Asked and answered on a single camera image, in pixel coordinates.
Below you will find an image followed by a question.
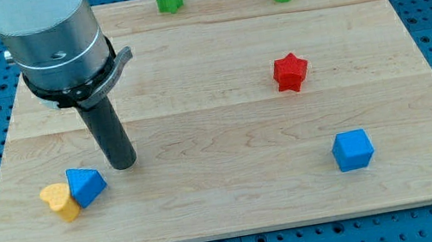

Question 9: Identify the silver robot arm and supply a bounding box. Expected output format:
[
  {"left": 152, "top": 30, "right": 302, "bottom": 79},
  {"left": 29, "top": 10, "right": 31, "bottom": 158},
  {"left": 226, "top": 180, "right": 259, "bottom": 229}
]
[{"left": 0, "top": 0, "right": 133, "bottom": 110}]

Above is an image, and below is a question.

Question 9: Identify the wooden board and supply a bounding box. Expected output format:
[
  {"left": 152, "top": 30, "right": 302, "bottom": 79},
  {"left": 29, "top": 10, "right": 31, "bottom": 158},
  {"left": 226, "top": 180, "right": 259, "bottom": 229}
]
[{"left": 0, "top": 0, "right": 432, "bottom": 242}]

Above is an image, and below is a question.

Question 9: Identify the red star block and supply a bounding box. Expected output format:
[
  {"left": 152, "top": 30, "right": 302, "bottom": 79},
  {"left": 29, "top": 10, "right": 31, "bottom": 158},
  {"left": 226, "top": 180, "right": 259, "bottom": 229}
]
[{"left": 273, "top": 52, "right": 308, "bottom": 92}]

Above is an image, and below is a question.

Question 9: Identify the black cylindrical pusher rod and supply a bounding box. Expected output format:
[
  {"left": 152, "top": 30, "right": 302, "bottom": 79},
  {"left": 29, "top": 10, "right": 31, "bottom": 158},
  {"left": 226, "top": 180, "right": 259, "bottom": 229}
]
[{"left": 77, "top": 98, "right": 137, "bottom": 170}]

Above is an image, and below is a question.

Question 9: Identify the blue cube block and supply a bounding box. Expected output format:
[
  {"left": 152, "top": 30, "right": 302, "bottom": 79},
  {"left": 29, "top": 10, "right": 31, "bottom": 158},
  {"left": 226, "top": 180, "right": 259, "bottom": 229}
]
[{"left": 332, "top": 129, "right": 374, "bottom": 172}]

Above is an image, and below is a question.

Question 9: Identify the blue triangle block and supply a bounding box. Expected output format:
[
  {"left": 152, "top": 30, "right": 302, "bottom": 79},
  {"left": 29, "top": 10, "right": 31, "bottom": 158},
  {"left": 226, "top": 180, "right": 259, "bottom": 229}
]
[{"left": 66, "top": 168, "right": 107, "bottom": 208}]

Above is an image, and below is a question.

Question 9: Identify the yellow heart block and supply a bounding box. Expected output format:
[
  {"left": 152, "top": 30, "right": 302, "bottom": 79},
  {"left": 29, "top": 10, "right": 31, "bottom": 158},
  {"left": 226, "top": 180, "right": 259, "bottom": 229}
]
[{"left": 39, "top": 183, "right": 81, "bottom": 222}]

